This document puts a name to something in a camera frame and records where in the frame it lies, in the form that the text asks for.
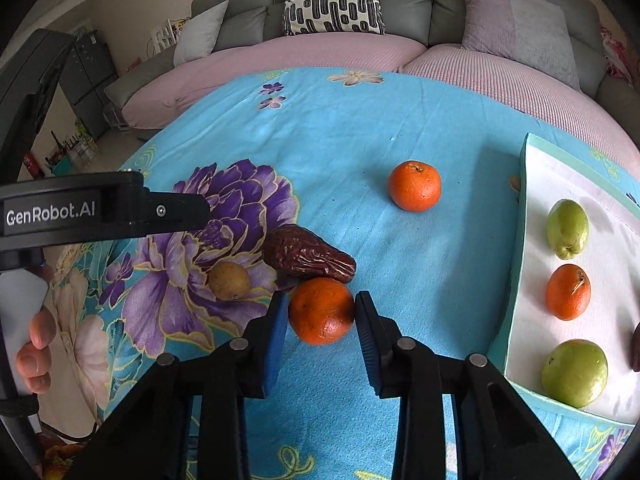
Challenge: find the purple and grey pillow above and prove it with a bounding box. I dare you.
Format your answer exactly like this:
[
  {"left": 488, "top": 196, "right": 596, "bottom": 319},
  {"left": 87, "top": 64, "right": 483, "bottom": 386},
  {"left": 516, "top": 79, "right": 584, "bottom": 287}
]
[{"left": 459, "top": 0, "right": 583, "bottom": 93}]

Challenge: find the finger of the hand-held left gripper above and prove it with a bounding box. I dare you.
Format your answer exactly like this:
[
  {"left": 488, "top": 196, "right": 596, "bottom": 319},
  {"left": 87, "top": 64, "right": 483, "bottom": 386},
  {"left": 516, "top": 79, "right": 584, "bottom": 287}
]
[{"left": 144, "top": 189, "right": 212, "bottom": 237}]

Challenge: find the pink printed bag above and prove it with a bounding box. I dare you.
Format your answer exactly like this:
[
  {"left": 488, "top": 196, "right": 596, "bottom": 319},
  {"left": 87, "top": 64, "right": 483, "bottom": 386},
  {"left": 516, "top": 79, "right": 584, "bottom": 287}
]
[{"left": 600, "top": 27, "right": 633, "bottom": 78}]

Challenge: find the pink sofa seat cover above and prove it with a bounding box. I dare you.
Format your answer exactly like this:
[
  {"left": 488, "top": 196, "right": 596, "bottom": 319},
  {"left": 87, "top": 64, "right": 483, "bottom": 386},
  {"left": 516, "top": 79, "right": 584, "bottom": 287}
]
[
  {"left": 122, "top": 35, "right": 428, "bottom": 131},
  {"left": 400, "top": 44, "right": 640, "bottom": 191}
]

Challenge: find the white chair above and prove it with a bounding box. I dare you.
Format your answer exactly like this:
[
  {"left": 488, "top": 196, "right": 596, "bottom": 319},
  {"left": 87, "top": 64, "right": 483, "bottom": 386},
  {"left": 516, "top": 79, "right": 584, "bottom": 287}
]
[{"left": 150, "top": 17, "right": 188, "bottom": 53}]

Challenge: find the blue floral blanket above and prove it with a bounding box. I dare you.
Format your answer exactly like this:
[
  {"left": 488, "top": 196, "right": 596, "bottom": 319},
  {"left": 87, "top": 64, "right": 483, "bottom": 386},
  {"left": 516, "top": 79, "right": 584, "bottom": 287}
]
[{"left": 42, "top": 67, "right": 640, "bottom": 480}]

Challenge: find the long dried red date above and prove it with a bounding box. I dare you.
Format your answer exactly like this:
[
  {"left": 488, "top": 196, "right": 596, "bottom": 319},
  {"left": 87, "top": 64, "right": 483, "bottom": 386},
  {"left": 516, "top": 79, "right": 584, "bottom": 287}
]
[{"left": 262, "top": 225, "right": 357, "bottom": 283}]

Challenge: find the orange tangerine with stem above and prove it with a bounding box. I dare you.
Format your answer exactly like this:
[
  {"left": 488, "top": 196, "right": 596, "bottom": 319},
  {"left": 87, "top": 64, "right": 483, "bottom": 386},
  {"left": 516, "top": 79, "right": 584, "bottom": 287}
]
[{"left": 545, "top": 263, "right": 592, "bottom": 322}]

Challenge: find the green jujube fruit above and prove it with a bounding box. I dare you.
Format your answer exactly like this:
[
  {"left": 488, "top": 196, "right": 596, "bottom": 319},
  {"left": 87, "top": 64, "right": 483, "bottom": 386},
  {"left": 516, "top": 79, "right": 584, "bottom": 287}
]
[
  {"left": 546, "top": 199, "right": 590, "bottom": 261},
  {"left": 541, "top": 339, "right": 609, "bottom": 409}
]

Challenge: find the teal tray with white liner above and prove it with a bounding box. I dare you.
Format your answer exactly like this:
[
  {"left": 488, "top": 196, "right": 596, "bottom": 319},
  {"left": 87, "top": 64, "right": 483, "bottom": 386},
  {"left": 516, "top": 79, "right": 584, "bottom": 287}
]
[{"left": 487, "top": 132, "right": 640, "bottom": 428}]

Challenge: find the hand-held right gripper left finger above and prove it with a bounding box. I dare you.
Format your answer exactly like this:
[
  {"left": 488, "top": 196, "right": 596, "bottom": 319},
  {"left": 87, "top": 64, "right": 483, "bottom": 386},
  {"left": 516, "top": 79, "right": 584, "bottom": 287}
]
[{"left": 65, "top": 290, "right": 291, "bottom": 480}]

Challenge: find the person's left hand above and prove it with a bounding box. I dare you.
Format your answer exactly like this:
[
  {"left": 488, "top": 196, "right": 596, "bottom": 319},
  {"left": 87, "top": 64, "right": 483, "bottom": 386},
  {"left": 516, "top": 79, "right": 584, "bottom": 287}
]
[{"left": 15, "top": 305, "right": 58, "bottom": 396}]

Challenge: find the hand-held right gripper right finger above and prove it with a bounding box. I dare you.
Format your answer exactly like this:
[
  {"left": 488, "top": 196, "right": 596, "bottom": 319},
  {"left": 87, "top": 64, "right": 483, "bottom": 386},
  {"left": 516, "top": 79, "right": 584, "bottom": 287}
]
[{"left": 352, "top": 290, "right": 581, "bottom": 480}]

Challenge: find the light grey pillow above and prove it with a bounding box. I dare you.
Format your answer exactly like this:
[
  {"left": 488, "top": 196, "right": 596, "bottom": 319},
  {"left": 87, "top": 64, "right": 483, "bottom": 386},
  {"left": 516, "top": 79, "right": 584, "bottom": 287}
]
[{"left": 172, "top": 0, "right": 230, "bottom": 67}]

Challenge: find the dark grey cabinet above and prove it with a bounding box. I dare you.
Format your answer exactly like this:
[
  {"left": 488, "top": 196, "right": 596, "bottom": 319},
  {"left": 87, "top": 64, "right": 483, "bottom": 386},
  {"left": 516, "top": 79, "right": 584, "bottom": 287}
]
[{"left": 60, "top": 30, "right": 118, "bottom": 143}]

